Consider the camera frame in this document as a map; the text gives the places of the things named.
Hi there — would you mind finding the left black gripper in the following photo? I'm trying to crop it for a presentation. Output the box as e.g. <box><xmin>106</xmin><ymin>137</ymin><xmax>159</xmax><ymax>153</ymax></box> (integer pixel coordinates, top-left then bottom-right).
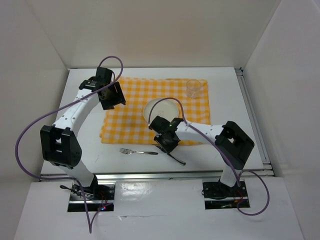
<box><xmin>99</xmin><ymin>81</ymin><xmax>126</xmax><ymax>111</ymax></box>

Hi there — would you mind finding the silver table knife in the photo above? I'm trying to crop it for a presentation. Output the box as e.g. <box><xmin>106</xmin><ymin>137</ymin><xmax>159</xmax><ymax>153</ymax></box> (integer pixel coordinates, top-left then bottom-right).
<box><xmin>154</xmin><ymin>144</ymin><xmax>186</xmax><ymax>166</ymax></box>

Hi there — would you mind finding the yellow white checkered cloth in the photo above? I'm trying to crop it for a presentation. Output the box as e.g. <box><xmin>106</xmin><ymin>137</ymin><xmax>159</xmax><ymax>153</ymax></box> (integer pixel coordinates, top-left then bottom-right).
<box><xmin>99</xmin><ymin>77</ymin><xmax>211</xmax><ymax>145</ymax></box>

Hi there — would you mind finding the cream round plate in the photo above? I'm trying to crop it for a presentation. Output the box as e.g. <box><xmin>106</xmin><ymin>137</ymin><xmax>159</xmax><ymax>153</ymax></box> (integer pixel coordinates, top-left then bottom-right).
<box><xmin>143</xmin><ymin>98</ymin><xmax>179</xmax><ymax>123</ymax></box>

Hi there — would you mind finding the clear plastic cup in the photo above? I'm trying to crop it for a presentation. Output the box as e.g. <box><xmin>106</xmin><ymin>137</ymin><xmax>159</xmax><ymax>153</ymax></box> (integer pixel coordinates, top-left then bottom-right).
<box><xmin>186</xmin><ymin>79</ymin><xmax>202</xmax><ymax>99</ymax></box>

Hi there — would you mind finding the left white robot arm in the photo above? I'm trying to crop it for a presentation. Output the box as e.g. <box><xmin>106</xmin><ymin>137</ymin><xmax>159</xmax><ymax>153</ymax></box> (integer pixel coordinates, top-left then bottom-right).
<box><xmin>40</xmin><ymin>67</ymin><xmax>126</xmax><ymax>200</ymax></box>

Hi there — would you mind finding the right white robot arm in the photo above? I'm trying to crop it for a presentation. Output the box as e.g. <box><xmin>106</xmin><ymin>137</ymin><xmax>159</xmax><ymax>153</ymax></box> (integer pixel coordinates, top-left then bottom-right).
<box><xmin>148</xmin><ymin>116</ymin><xmax>255</xmax><ymax>196</ymax></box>

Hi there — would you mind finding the silver fork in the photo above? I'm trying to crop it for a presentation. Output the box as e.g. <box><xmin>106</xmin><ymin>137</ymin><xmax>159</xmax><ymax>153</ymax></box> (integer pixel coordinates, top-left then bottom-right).
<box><xmin>119</xmin><ymin>148</ymin><xmax>159</xmax><ymax>155</ymax></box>

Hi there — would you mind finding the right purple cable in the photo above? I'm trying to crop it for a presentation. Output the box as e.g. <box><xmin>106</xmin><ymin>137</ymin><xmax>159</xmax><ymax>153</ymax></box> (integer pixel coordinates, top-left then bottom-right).
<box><xmin>147</xmin><ymin>97</ymin><xmax>271</xmax><ymax>216</ymax></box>

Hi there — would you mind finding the purple cable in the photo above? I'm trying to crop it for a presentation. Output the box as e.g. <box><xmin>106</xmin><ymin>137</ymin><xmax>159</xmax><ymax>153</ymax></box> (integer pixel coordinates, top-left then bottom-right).
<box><xmin>14</xmin><ymin>56</ymin><xmax>124</xmax><ymax>234</ymax></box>
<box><xmin>147</xmin><ymin>97</ymin><xmax>271</xmax><ymax>216</ymax></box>

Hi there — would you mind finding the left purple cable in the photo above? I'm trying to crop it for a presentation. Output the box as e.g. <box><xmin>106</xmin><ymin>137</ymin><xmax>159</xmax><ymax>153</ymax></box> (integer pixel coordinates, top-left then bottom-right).
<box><xmin>14</xmin><ymin>56</ymin><xmax>124</xmax><ymax>234</ymax></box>

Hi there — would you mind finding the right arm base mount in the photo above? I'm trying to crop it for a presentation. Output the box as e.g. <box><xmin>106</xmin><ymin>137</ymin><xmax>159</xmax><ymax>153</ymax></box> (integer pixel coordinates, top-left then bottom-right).
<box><xmin>201</xmin><ymin>181</ymin><xmax>250</xmax><ymax>210</ymax></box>

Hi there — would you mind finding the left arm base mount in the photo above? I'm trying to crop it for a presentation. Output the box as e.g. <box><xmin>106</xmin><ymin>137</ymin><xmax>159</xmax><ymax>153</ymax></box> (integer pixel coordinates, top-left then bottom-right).
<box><xmin>59</xmin><ymin>183</ymin><xmax>116</xmax><ymax>213</ymax></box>

